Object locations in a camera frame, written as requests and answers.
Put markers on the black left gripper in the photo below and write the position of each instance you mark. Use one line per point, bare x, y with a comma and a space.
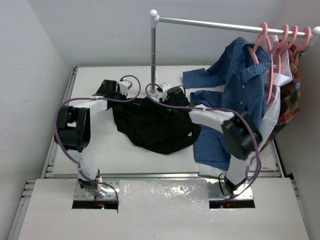
106, 89

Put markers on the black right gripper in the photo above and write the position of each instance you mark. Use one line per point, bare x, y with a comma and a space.
167, 113

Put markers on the black shirt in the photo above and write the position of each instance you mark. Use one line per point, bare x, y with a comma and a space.
153, 127

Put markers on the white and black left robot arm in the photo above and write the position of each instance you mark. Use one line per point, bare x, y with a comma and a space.
72, 132

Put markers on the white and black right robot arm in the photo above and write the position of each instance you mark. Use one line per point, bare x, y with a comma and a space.
241, 135

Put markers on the blue checkered shirt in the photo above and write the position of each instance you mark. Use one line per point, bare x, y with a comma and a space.
234, 82

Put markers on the white shirt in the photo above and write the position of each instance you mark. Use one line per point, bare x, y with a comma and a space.
268, 122

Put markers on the red plaid shirt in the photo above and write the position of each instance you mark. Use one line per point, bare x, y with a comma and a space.
289, 96

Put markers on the pink hanger holding white shirt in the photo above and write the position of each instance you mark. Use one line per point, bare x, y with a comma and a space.
276, 80

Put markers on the white front cover board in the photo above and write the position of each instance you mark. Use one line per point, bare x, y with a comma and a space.
163, 210

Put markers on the silver and white clothes rack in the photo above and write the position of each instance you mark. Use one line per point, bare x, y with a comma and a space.
310, 35

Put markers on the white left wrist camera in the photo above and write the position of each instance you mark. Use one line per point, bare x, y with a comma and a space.
124, 87

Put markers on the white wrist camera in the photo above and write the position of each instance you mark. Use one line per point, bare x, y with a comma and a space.
165, 87
124, 87

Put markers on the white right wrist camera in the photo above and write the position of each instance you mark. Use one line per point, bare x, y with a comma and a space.
165, 87

